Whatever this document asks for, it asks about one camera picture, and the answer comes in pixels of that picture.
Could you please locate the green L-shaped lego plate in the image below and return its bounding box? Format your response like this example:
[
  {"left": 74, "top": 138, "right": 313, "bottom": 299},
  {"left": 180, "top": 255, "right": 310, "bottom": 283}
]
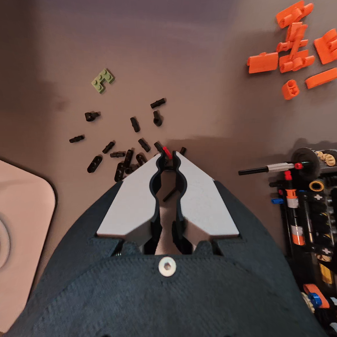
[{"left": 91, "top": 68, "right": 116, "bottom": 94}]

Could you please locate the scatter of black lego pieces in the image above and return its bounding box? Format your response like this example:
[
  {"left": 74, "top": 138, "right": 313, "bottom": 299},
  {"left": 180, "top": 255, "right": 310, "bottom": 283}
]
[{"left": 69, "top": 98, "right": 188, "bottom": 203}]

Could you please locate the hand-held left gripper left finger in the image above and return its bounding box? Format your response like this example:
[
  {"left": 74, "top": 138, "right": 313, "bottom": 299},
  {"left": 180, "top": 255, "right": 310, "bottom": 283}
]
[{"left": 96, "top": 153, "right": 166, "bottom": 255}]

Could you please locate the group of orange lego pieces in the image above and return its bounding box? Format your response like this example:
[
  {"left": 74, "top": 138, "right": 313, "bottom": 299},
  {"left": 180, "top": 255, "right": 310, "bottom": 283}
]
[{"left": 247, "top": 0, "right": 337, "bottom": 100}]

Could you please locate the white book stand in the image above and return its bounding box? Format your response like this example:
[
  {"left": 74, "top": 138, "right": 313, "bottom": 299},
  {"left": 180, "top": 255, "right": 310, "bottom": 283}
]
[{"left": 0, "top": 159, "right": 57, "bottom": 333}]

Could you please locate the partly built lego vehicle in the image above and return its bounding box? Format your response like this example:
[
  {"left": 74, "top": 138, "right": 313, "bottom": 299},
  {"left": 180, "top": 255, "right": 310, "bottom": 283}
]
[{"left": 238, "top": 147, "right": 337, "bottom": 337}]

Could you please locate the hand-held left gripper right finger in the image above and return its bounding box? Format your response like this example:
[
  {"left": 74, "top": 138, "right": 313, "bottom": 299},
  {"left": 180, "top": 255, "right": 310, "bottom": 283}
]
[{"left": 171, "top": 151, "right": 240, "bottom": 255}]

